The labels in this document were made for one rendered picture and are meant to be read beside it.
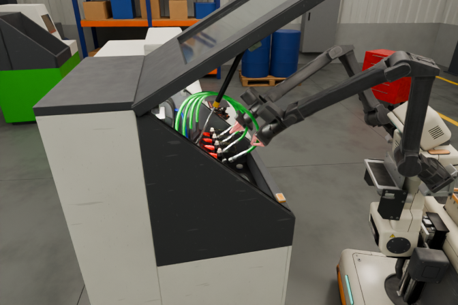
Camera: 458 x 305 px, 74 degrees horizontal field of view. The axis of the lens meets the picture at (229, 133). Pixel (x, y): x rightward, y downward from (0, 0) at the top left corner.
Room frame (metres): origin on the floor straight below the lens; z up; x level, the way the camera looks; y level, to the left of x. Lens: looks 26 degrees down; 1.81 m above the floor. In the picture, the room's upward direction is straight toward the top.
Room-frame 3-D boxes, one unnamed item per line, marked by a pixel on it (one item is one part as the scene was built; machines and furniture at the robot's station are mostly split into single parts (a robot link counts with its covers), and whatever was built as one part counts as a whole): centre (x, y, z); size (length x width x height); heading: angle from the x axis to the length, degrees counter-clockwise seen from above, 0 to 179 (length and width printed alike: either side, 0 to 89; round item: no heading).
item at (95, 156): (1.52, 0.57, 0.75); 1.40 x 0.28 x 1.50; 12
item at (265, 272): (1.26, 0.07, 0.39); 0.70 x 0.58 x 0.79; 12
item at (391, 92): (4.95, -2.63, 0.43); 0.70 x 0.46 x 0.86; 31
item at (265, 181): (1.32, -0.19, 0.87); 0.62 x 0.04 x 0.16; 12
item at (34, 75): (4.63, 2.89, 0.77); 1.30 x 0.85 x 1.55; 14
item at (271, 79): (6.36, -0.84, 0.51); 1.20 x 0.85 x 1.02; 94
